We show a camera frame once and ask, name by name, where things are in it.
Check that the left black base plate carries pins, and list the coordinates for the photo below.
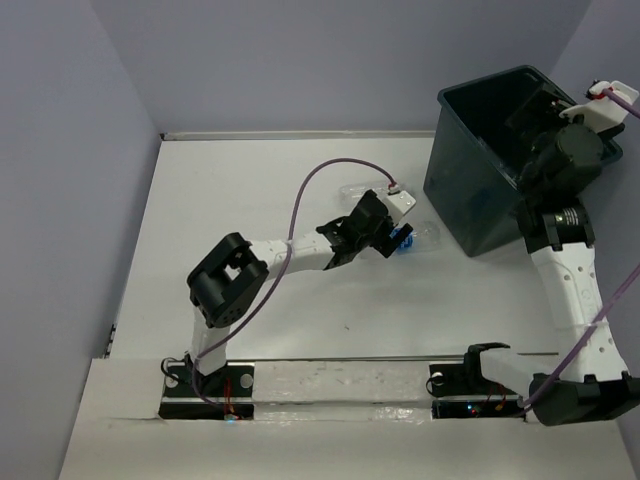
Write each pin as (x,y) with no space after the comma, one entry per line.
(228,393)

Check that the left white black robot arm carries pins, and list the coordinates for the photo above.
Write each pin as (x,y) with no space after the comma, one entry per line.
(223,286)

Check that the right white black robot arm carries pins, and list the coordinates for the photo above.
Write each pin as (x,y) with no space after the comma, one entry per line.
(592,382)

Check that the dark green plastic bin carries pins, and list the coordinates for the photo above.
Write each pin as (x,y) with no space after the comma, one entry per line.
(475,162)

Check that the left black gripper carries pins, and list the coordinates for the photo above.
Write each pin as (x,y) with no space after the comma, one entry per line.
(387,247)

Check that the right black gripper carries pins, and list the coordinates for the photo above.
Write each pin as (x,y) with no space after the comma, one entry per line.
(538,104)

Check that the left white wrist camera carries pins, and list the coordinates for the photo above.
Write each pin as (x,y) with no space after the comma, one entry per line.
(398,203)

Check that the clear bottle blue label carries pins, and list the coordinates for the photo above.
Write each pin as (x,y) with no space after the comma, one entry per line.
(425,237)

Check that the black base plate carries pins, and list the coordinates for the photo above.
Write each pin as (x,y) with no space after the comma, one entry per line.
(228,393)
(454,396)

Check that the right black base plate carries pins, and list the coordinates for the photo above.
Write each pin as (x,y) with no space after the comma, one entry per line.
(454,396)

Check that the clear crushed bottle near bin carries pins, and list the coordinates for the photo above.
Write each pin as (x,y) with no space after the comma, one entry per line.
(349,195)

